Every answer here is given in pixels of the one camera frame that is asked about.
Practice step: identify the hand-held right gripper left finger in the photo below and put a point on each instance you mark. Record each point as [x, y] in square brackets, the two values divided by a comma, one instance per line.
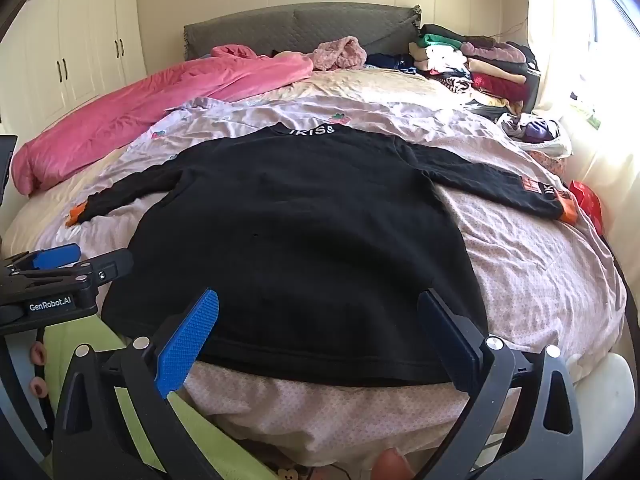
[192, 337]

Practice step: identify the grey quilted headboard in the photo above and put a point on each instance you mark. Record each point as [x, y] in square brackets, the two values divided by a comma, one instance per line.
[250, 30]

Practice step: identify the person's right hand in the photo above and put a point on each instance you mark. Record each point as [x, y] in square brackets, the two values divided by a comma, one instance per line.
[394, 465]

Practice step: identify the black flat device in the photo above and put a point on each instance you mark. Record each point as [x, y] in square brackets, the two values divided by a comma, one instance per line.
[7, 170]

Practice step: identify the white wardrobe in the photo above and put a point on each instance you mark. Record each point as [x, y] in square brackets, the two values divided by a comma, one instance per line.
[75, 35]

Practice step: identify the person's left hand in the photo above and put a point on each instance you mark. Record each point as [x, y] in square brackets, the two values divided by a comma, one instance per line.
[37, 355]

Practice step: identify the white bag of clothes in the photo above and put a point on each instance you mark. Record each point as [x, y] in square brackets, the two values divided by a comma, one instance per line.
[537, 132]

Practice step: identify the navy garment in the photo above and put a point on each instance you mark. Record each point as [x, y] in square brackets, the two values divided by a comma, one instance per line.
[390, 62]

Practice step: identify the pink quilt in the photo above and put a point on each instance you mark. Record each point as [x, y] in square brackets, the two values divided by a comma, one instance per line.
[125, 110]

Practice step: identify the person's green garment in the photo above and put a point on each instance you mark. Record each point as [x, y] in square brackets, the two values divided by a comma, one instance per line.
[225, 440]

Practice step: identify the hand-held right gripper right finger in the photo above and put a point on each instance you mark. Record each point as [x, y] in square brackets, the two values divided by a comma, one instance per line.
[445, 340]

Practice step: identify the green packet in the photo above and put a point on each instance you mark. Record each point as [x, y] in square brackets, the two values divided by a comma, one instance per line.
[592, 119]

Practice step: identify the cream curtain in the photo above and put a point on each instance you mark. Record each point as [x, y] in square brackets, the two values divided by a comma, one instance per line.
[560, 35]

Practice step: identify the red plastic bag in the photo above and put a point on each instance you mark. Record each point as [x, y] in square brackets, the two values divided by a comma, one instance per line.
[587, 205]

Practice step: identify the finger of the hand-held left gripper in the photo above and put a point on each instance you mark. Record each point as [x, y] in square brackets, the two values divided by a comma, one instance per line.
[107, 266]
[57, 256]

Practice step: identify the beige bed sheet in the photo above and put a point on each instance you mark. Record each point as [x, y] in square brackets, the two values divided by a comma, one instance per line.
[360, 82]

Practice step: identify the pile of folded clothes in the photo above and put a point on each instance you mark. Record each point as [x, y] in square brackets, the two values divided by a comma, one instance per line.
[490, 70]

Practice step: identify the pink printed blanket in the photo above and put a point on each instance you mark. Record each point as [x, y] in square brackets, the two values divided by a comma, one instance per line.
[525, 270]

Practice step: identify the black long-sleeved sweater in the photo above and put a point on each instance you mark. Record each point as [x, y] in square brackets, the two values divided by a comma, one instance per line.
[300, 235]

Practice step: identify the pink fluffy garment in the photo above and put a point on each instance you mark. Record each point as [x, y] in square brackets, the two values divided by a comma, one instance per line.
[342, 55]

